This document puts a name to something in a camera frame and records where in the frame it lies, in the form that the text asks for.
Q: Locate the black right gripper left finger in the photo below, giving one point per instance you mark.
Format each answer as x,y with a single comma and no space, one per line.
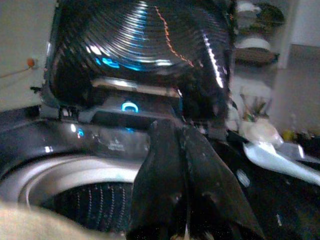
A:
160,180

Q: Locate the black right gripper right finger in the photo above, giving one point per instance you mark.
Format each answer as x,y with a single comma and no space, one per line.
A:
210,190

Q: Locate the dark grey top-load washing machine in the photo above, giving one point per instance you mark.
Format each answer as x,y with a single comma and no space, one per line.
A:
50,142

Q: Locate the steel washer drum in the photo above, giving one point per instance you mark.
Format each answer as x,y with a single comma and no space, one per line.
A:
95,205

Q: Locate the white utensil holder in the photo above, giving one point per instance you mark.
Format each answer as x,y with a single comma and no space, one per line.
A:
262,132

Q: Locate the small yellow object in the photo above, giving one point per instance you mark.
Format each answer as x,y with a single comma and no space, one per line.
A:
289,135

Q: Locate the beige cloth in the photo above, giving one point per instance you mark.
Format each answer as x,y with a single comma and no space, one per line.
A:
37,225

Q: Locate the kitchen shelf rack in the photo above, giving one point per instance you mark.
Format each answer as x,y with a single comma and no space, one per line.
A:
257,56

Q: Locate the dark glass washer lid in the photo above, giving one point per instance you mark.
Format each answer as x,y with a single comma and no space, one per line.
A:
125,37

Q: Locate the white bowl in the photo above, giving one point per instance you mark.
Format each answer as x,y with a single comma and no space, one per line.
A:
253,43

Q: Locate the dark green bowl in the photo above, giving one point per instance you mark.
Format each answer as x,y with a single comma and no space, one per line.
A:
271,13

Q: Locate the orange wall knob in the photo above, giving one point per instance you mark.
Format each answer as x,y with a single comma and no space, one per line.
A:
30,62

